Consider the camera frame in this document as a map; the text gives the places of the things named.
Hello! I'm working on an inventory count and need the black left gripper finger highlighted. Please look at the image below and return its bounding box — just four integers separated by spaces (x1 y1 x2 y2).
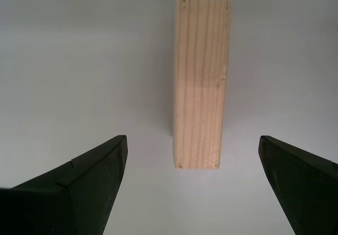
0 135 129 235
258 136 338 235

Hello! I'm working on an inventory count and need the light wooden block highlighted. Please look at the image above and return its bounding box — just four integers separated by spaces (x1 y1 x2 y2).
173 0 232 170

